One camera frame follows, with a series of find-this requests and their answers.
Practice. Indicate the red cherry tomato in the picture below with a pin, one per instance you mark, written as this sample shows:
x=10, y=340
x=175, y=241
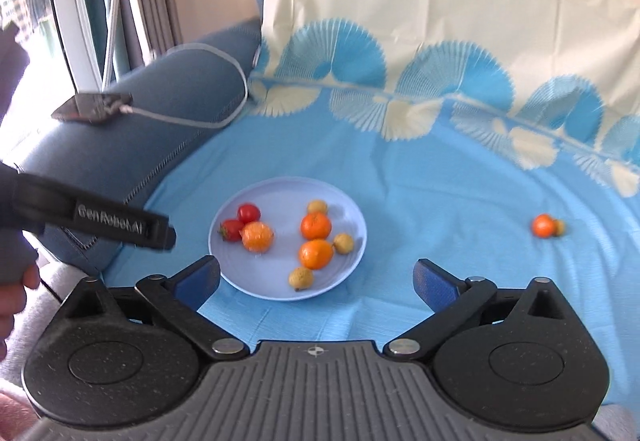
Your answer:
x=248, y=212

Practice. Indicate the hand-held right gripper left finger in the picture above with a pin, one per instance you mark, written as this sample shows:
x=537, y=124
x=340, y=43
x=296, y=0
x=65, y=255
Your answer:
x=197, y=282

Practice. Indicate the blue fan-print bed sheet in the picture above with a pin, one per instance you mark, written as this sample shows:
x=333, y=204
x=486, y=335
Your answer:
x=450, y=161

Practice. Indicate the light blue plate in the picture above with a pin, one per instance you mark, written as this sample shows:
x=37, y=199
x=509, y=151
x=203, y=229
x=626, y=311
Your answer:
x=280, y=201

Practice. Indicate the metal tripod pole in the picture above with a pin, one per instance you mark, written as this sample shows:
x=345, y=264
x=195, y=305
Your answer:
x=112, y=31

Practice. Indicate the brown longan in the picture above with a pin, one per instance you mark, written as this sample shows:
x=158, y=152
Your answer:
x=560, y=227
x=300, y=278
x=317, y=207
x=343, y=243

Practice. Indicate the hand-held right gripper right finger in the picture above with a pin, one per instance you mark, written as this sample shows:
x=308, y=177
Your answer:
x=436, y=285

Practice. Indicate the dark smartphone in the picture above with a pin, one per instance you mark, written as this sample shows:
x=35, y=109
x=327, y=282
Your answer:
x=92, y=106

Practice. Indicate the white window frame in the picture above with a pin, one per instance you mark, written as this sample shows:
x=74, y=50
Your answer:
x=75, y=11

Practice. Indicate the mandarin orange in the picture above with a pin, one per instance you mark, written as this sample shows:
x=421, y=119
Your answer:
x=315, y=225
x=316, y=254
x=257, y=237
x=542, y=225

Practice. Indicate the person's left hand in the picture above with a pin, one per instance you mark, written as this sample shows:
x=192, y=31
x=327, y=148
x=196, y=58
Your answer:
x=11, y=306

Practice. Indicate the red strawberry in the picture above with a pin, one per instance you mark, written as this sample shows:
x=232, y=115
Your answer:
x=229, y=230

